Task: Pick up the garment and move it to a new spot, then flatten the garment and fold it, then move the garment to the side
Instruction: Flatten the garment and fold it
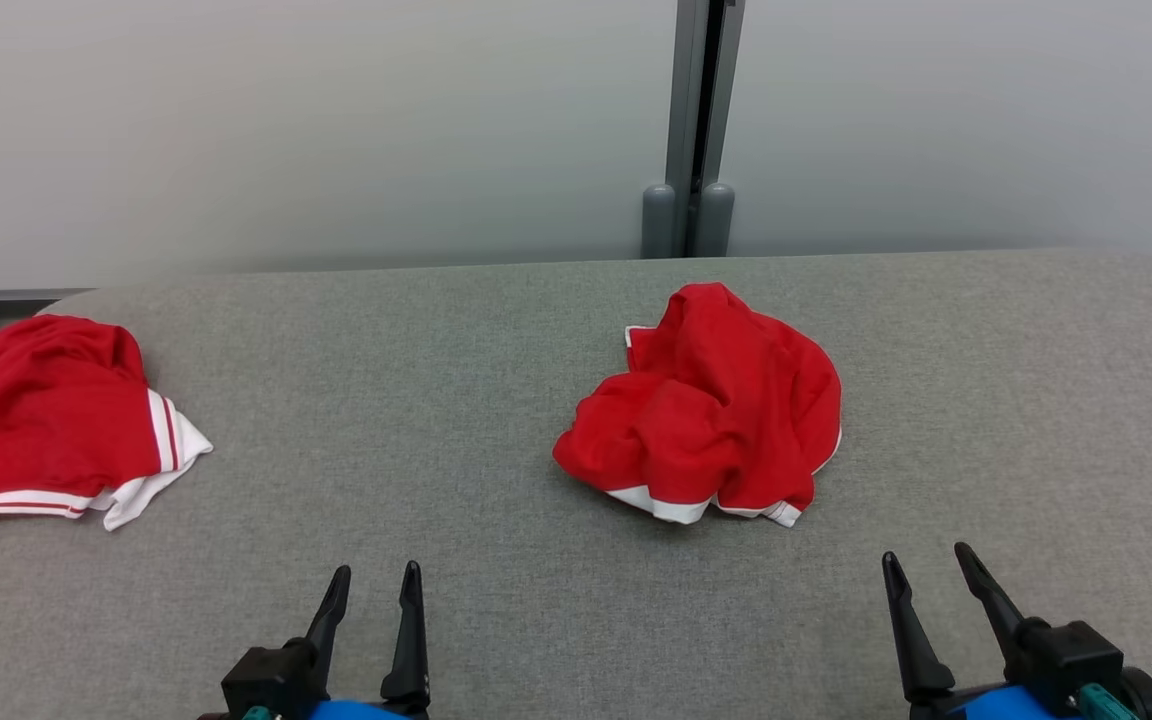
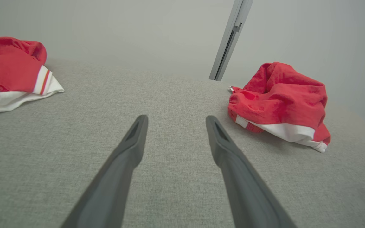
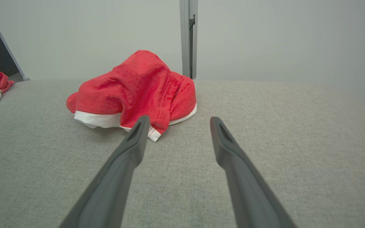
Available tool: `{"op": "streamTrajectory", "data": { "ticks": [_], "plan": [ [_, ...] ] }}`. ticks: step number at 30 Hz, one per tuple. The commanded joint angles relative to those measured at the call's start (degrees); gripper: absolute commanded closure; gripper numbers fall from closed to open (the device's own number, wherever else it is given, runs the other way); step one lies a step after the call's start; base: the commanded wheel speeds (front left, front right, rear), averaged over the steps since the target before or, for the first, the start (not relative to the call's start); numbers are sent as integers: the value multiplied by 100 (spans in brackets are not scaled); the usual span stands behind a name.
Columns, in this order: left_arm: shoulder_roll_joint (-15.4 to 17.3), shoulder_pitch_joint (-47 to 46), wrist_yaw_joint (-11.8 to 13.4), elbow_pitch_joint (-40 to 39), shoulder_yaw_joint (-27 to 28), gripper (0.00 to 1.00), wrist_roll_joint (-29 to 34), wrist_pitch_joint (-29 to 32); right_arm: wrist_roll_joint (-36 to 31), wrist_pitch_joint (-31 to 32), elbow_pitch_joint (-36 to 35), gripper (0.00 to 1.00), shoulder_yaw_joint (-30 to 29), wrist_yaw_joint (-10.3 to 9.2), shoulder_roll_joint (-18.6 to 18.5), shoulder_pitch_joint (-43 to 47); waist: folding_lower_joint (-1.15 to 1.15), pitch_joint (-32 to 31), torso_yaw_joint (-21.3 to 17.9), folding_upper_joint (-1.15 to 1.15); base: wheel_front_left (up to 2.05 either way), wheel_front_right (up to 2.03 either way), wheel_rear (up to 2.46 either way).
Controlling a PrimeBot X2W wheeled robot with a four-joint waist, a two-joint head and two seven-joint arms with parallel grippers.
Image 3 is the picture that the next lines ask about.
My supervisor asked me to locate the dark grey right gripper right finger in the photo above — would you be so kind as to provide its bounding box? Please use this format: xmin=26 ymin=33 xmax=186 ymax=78
xmin=210 ymin=116 xmax=298 ymax=228

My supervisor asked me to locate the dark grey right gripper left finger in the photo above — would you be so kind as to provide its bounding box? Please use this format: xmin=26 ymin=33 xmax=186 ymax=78
xmin=58 ymin=115 xmax=150 ymax=228

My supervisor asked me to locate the red garment with white hem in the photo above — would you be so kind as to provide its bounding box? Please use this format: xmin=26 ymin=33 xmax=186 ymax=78
xmin=66 ymin=50 xmax=197 ymax=142

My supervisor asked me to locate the grey fabric covered surface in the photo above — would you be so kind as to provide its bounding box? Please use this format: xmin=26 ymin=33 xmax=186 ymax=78
xmin=0 ymin=79 xmax=365 ymax=228

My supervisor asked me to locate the grey vertical partition post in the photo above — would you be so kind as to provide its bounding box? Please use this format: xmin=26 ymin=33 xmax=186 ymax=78
xmin=179 ymin=0 xmax=198 ymax=79

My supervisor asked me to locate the grey slanted metal frame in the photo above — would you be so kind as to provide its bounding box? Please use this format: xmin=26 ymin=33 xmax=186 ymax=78
xmin=0 ymin=0 xmax=30 ymax=81

